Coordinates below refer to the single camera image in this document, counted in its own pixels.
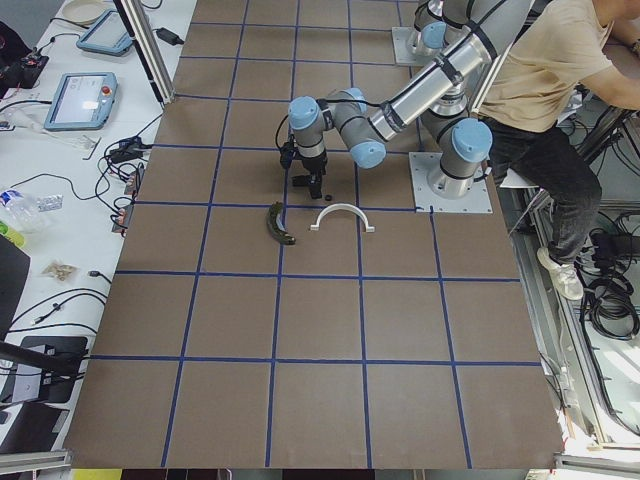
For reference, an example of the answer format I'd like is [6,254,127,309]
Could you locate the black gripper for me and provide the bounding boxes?
[278,140,327,199]

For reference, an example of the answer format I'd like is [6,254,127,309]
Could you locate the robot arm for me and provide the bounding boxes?
[279,0,530,199]

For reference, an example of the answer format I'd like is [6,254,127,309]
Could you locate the black brake pad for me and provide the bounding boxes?
[292,175,311,187]

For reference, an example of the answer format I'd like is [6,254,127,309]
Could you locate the green brake shoe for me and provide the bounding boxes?
[266,201,296,246]

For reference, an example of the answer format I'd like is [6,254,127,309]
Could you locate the black power adapter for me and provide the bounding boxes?
[155,27,184,46]

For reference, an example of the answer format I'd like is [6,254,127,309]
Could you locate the near teach pendant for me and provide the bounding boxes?
[44,72,118,131]

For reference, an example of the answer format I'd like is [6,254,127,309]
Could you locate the teach pendant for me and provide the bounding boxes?
[76,10,132,56]
[44,72,118,131]

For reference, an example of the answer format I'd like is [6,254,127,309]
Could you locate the far teach pendant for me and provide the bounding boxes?
[76,10,132,56]

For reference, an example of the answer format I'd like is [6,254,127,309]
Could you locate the person in beige shirt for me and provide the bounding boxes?
[480,0,639,300]

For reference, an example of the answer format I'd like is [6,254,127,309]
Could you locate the plastic water bottle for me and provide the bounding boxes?
[1,187,54,233]

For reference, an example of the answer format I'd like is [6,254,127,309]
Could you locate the white curved plastic bracket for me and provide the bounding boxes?
[308,202,376,235]

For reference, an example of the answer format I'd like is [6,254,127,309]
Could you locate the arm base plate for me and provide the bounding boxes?
[409,152,493,214]
[391,27,438,66]

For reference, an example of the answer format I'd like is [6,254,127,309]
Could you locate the aluminium frame post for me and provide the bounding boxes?
[114,0,175,105]

